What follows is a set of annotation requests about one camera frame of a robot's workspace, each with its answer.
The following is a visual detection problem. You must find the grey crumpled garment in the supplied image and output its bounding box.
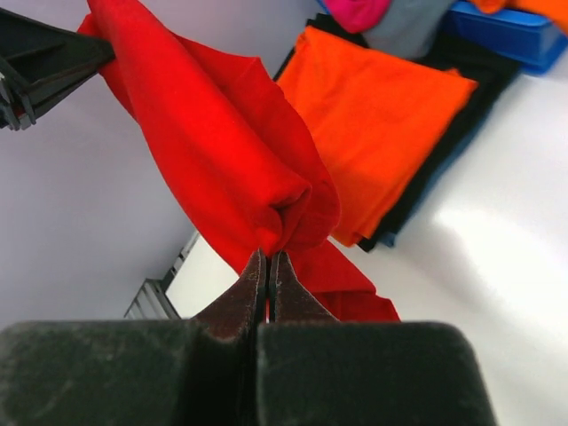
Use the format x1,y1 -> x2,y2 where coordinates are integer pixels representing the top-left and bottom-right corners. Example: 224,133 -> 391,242
362,0 -> 454,59

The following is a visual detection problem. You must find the red t shirt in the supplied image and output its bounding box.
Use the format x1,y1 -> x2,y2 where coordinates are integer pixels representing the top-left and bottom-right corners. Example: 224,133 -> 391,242
80,0 -> 398,322

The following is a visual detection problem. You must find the folded orange t shirt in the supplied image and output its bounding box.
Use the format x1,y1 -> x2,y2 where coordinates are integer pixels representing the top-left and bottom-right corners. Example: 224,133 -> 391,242
277,26 -> 477,247

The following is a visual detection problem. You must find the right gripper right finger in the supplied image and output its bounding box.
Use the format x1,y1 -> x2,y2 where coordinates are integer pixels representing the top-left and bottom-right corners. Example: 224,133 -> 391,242
256,252 -> 496,425

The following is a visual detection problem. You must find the black tray under stack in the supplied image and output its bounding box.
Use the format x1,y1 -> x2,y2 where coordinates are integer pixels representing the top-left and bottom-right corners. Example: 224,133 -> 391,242
275,14 -> 519,249

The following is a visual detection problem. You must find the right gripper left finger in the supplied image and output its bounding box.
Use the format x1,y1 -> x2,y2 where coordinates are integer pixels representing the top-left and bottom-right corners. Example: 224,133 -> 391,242
1,251 -> 266,425

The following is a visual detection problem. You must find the pink crumpled garment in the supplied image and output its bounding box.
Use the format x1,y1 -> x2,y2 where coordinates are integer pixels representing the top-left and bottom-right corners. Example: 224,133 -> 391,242
320,0 -> 391,33

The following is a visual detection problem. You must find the crumpled orange t shirt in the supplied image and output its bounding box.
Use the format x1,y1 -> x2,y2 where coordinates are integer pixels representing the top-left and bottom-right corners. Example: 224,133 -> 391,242
471,0 -> 568,33

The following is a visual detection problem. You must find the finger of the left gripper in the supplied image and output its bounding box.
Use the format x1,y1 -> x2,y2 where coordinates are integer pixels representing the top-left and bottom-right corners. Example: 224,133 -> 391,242
1,66 -> 99,130
1,9 -> 114,87

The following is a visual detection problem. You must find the aluminium extrusion rail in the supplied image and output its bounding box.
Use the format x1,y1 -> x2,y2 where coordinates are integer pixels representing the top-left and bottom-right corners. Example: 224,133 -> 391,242
123,232 -> 200,320

